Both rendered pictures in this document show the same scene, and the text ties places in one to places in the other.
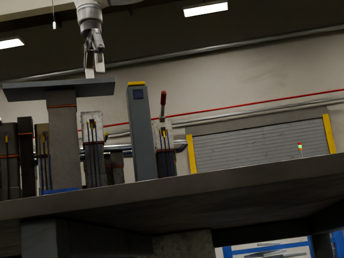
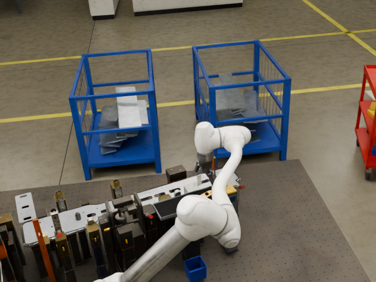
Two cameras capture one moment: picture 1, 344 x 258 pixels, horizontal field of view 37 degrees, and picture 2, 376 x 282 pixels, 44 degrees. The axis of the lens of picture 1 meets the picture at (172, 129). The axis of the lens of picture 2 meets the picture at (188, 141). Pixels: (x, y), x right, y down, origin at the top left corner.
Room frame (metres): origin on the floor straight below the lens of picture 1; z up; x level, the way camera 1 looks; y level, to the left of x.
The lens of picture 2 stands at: (-0.32, 0.69, 2.76)
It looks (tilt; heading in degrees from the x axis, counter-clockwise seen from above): 31 degrees down; 350
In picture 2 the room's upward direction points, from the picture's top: 4 degrees counter-clockwise
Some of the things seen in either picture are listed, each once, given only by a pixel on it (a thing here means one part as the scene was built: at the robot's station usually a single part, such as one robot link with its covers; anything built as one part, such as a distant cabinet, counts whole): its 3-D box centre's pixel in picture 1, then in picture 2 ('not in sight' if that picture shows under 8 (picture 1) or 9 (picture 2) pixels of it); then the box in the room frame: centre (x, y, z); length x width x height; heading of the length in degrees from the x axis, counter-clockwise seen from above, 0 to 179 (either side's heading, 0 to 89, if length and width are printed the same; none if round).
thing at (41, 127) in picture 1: (48, 176); (169, 225); (1.82, 0.46, 0.89); 0.12 x 0.08 x 0.38; 11
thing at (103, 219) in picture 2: not in sight; (108, 247); (1.70, 0.83, 0.91); 0.07 x 0.05 x 0.42; 11
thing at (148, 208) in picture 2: (10, 178); (151, 235); (1.75, 0.58, 0.89); 0.12 x 0.07 x 0.38; 11
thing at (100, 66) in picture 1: (99, 63); not in sight; (1.64, 0.22, 1.22); 0.03 x 0.01 x 0.07; 114
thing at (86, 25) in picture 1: (91, 36); (205, 165); (1.70, 0.24, 1.36); 0.08 x 0.07 x 0.09; 24
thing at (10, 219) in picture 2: not in sight; (12, 240); (1.94, 1.40, 0.88); 0.08 x 0.08 x 0.36; 11
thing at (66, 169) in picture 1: (65, 155); (189, 234); (1.67, 0.36, 0.92); 0.10 x 0.08 x 0.45; 101
